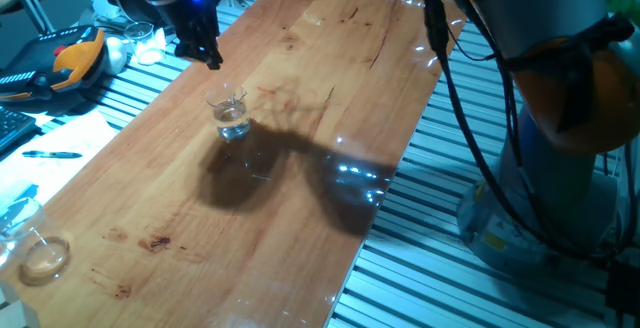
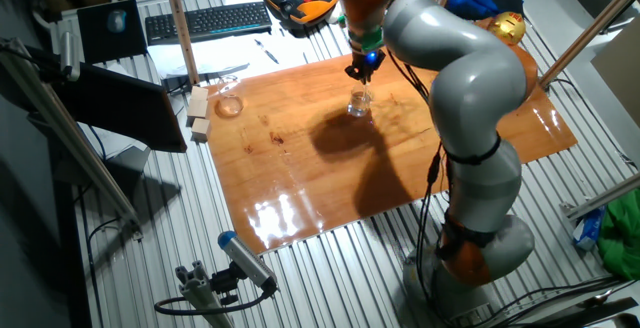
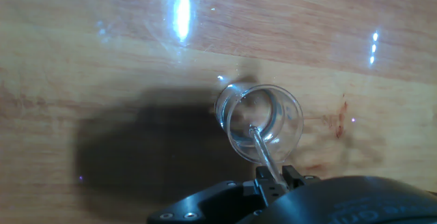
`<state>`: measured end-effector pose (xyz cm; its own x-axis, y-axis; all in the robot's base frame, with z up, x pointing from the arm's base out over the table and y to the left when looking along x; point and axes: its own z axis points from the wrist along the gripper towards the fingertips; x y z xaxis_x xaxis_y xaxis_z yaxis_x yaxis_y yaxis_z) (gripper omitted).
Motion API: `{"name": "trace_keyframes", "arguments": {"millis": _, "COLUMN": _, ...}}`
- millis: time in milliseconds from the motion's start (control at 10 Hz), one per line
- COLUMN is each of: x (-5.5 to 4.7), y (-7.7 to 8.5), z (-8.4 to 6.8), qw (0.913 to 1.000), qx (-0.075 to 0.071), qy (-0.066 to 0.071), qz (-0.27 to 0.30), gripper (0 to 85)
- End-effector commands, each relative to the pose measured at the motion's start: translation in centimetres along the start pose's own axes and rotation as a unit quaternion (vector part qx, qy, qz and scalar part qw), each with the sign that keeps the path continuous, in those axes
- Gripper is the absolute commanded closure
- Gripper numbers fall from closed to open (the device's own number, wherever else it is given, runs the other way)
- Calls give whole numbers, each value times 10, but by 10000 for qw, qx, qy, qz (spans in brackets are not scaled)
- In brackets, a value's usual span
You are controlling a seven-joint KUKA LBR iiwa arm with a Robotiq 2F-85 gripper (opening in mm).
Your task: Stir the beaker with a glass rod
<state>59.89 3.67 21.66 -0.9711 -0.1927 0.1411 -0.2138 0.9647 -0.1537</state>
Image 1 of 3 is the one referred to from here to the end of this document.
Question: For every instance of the pale wooden block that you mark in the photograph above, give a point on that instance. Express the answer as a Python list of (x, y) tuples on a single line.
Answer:
[(20, 318)]

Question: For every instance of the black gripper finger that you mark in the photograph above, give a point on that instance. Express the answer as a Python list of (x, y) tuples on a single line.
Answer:
[(216, 58), (192, 52)]

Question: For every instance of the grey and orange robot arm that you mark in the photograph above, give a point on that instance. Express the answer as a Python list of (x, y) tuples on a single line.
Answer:
[(550, 8)]

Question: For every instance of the slanted metal stand leg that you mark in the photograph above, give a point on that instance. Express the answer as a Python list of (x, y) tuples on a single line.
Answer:
[(30, 0)]

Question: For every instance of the orange and black teach pendant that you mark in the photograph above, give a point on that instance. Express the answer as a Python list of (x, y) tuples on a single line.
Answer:
[(75, 63)]

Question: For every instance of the white paper sheet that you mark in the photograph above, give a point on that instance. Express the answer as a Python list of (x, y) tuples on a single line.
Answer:
[(70, 138)]

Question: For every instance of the large empty glass beaker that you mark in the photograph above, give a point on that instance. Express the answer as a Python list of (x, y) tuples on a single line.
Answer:
[(45, 263)]

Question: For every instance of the white egg-shaped object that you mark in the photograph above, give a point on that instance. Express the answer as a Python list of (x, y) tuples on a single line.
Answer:
[(116, 55)]

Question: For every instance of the black keyboard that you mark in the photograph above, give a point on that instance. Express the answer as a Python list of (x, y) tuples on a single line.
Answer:
[(12, 125)]

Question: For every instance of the glass beaker with water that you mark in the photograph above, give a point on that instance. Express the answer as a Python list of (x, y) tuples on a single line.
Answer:
[(232, 128)]

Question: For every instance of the glossy wooden board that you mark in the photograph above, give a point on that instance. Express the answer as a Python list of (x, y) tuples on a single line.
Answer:
[(300, 68)]

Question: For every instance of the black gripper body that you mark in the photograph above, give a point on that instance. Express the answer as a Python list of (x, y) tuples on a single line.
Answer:
[(192, 20)]

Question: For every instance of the black pen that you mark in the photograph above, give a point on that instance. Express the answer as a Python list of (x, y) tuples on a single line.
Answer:
[(55, 155)]

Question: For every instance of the small glass cup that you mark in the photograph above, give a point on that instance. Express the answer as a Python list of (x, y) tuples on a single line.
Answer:
[(140, 33)]

